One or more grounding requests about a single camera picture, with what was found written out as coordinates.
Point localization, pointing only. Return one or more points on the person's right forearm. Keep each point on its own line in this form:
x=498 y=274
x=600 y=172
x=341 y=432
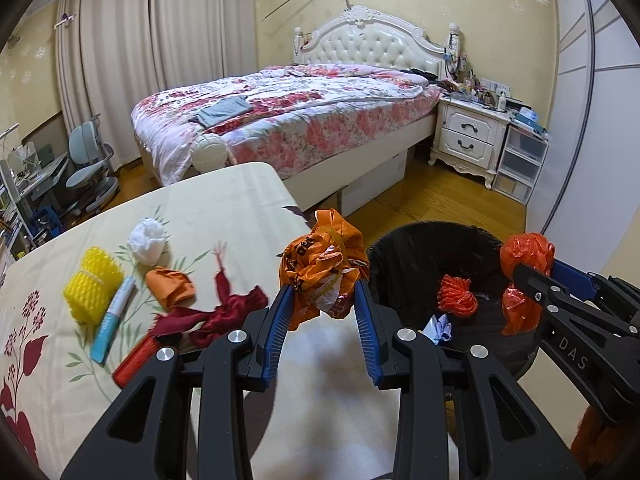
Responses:
x=592 y=440

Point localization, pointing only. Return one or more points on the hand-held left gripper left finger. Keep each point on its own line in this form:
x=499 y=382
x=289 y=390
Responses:
x=277 y=330

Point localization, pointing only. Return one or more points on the pink floral quilt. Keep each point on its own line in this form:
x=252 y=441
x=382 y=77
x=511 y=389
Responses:
x=310 y=125

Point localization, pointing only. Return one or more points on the red-orange plastic bag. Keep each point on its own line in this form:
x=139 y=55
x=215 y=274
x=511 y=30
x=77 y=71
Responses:
x=530 y=250

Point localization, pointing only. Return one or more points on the dark clothes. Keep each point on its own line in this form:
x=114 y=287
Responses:
x=430 y=77

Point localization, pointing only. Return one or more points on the blue crate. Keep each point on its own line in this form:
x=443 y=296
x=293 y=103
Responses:
x=45 y=220

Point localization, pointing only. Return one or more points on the pale blue office chair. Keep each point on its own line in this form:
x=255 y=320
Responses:
x=87 y=175

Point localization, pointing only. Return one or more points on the grey study desk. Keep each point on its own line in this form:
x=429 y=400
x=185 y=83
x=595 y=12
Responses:
x=45 y=170

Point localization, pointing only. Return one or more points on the white carved nightstand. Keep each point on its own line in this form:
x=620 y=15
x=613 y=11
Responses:
x=467 y=135

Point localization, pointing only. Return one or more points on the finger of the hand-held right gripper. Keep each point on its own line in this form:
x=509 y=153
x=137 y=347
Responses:
x=575 y=310
x=575 y=277

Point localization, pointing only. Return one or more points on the white sliding wardrobe door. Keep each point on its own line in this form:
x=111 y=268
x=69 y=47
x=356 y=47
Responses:
x=590 y=110

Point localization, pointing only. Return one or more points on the white wall socket strip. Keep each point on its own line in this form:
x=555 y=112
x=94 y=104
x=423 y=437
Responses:
x=495 y=85

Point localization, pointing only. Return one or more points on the yellow foam net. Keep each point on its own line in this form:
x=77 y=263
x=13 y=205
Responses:
x=92 y=285

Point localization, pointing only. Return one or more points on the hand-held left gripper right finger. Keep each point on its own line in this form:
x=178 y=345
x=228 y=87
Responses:
x=367 y=330

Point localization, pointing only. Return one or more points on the beige curtain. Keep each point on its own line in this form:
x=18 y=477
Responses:
x=110 y=60
x=200 y=25

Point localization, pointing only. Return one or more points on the orange printed plastic bag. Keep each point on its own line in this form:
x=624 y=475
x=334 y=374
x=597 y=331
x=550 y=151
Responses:
x=320 y=260

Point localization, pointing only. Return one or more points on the beige floral tablecloth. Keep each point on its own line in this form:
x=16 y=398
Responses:
x=225 y=200

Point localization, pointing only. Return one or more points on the dark red cloth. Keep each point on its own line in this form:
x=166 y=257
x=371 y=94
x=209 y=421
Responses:
x=225 y=315

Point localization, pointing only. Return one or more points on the black lined trash bin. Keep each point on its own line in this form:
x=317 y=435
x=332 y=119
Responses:
x=400 y=270

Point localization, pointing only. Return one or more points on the small white bottle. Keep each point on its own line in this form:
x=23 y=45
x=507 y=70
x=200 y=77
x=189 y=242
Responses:
x=502 y=102

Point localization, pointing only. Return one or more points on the white upholstered bed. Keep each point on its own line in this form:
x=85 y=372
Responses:
x=380 y=45

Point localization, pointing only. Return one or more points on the orange mesh net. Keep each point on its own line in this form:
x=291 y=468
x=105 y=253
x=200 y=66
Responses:
x=457 y=295

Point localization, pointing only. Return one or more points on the small orange bag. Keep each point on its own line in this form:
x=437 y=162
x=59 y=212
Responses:
x=170 y=287

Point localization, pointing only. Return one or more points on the cluster of small bottles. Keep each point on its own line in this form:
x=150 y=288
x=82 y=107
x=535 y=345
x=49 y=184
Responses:
x=470 y=92

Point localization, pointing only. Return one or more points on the light blue tube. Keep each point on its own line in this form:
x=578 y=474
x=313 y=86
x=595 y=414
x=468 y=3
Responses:
x=112 y=320

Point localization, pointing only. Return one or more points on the white storage box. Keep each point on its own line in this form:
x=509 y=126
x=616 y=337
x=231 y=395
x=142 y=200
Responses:
x=375 y=185

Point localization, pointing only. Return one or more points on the white tissue ball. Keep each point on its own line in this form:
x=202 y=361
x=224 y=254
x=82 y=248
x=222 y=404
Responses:
x=147 y=240

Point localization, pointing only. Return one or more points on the clear plastic drawer unit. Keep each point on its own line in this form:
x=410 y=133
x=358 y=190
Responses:
x=520 y=165

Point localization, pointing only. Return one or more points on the grey folded cloth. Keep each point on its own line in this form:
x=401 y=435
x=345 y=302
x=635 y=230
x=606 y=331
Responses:
x=222 y=110

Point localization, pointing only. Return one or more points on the white paper wrapper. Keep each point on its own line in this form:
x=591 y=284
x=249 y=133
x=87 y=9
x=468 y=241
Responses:
x=437 y=329

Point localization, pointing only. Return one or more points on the blue tissue box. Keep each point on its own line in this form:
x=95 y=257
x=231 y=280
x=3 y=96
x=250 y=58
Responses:
x=530 y=120

